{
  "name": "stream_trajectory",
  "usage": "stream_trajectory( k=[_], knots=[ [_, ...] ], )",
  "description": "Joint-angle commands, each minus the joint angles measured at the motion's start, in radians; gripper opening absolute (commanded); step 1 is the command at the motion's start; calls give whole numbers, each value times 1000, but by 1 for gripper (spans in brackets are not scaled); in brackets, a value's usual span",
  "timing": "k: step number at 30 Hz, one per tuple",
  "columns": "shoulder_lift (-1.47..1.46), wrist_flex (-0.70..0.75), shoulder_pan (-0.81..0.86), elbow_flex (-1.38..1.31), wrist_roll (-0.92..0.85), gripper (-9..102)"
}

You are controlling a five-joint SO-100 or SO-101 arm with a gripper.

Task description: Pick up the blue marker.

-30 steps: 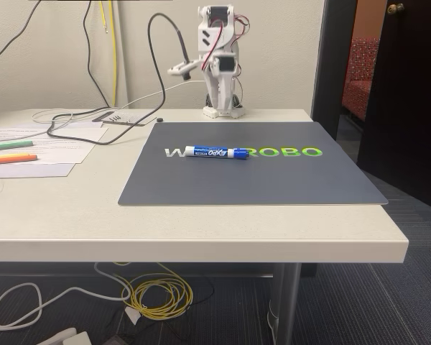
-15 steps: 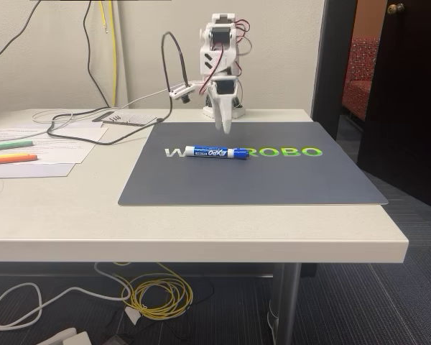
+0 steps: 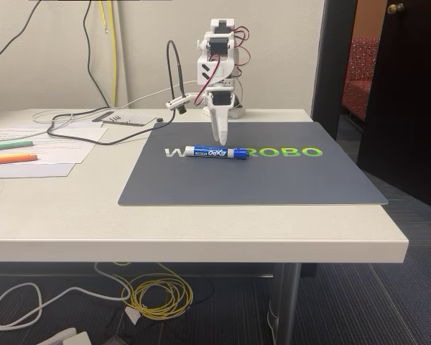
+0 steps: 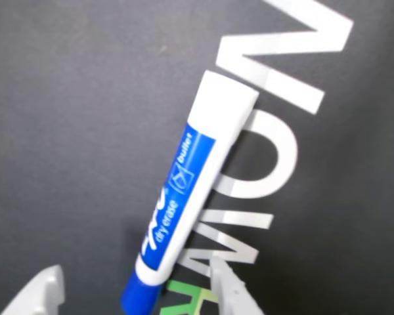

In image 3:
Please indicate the blank white paper sheet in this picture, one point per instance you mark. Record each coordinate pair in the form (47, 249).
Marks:
(28, 170)

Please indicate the dark door frame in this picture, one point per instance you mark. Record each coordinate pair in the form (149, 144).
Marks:
(330, 64)

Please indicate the red patterned chair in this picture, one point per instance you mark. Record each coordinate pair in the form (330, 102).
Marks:
(361, 82)

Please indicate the printed white paper sheet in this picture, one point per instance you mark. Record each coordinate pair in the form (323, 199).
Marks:
(57, 142)

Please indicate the grey metal table leg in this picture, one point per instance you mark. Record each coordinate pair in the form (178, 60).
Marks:
(285, 305)

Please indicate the green marker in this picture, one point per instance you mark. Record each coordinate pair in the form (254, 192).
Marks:
(10, 145)

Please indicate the white power strip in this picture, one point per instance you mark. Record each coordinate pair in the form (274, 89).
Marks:
(70, 337)

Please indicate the brass door knob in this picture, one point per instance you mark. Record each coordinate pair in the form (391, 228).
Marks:
(396, 8)

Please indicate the orange marker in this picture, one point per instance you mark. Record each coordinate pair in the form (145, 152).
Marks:
(14, 160)

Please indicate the small white wrist camera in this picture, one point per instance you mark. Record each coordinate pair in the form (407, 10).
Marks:
(181, 102)

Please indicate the dark wooden door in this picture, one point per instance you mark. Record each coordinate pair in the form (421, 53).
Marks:
(406, 108)

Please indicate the blue Expo whiteboard marker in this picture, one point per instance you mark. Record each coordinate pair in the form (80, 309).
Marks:
(215, 152)

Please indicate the dark grey WOWROBO mat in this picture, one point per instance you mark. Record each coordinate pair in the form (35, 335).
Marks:
(251, 179)

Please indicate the grey perforated sheet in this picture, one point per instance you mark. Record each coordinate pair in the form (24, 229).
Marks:
(129, 118)

